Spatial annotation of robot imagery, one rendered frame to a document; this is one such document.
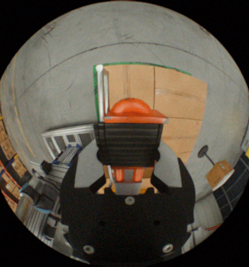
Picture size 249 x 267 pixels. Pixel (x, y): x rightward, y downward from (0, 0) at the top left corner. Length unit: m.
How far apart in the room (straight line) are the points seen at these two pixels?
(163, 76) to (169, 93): 0.14
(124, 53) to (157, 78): 0.76
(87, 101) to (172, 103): 1.08
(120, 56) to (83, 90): 0.70
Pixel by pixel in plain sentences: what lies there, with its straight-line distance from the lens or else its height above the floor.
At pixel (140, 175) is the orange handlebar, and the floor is 1.08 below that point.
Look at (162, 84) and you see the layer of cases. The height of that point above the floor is 0.54.
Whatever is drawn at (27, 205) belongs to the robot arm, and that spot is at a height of 1.28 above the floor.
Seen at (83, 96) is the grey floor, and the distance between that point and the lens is 1.33.
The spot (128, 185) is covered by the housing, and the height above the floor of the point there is 1.09.
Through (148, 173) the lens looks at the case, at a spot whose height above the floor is 0.91.
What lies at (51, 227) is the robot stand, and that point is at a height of 1.39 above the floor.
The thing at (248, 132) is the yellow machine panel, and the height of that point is 0.26.
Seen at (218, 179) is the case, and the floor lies 0.92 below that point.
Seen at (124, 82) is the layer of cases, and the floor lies 0.54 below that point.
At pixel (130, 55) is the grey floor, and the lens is 1.31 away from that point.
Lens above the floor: 1.18
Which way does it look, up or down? 62 degrees down
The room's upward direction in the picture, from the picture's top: 175 degrees counter-clockwise
